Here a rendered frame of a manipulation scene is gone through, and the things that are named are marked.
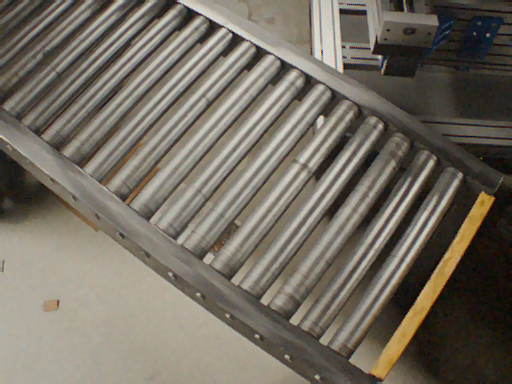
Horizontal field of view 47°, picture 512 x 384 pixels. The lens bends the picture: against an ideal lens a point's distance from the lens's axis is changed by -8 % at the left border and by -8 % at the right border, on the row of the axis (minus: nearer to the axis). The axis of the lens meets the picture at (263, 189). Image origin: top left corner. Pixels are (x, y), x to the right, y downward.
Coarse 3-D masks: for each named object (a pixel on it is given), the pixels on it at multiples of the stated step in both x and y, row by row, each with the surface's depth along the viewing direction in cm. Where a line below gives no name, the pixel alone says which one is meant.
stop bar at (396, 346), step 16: (480, 208) 117; (464, 224) 116; (480, 224) 116; (464, 240) 114; (448, 256) 113; (448, 272) 111; (432, 288) 110; (416, 304) 109; (432, 304) 109; (416, 320) 107; (400, 336) 106; (384, 352) 105; (400, 352) 105; (384, 368) 104
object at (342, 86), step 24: (168, 0) 142; (192, 0) 141; (216, 24) 138; (240, 24) 138; (264, 48) 135; (288, 48) 135; (312, 72) 132; (336, 72) 132; (336, 96) 132; (360, 96) 130; (360, 120) 133; (384, 120) 128; (408, 120) 128; (384, 144) 134; (432, 144) 125; (456, 144) 126; (456, 168) 123; (480, 168) 123; (480, 192) 124
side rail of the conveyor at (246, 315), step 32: (0, 128) 125; (32, 160) 122; (64, 160) 122; (64, 192) 124; (96, 192) 119; (96, 224) 127; (128, 224) 116; (160, 256) 114; (192, 256) 114; (192, 288) 113; (224, 288) 112; (224, 320) 118; (256, 320) 109; (288, 352) 107; (320, 352) 107
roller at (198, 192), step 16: (288, 80) 131; (304, 80) 132; (272, 96) 129; (288, 96) 130; (256, 112) 128; (272, 112) 128; (240, 128) 126; (256, 128) 126; (224, 144) 125; (240, 144) 124; (256, 144) 128; (224, 160) 123; (240, 160) 125; (208, 176) 121; (224, 176) 123; (192, 192) 119; (208, 192) 121; (176, 208) 118; (192, 208) 119; (160, 224) 117; (176, 224) 117
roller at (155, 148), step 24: (240, 48) 135; (216, 72) 132; (240, 72) 134; (192, 96) 129; (216, 96) 131; (168, 120) 126; (192, 120) 128; (144, 144) 124; (168, 144) 125; (144, 168) 122; (120, 192) 120
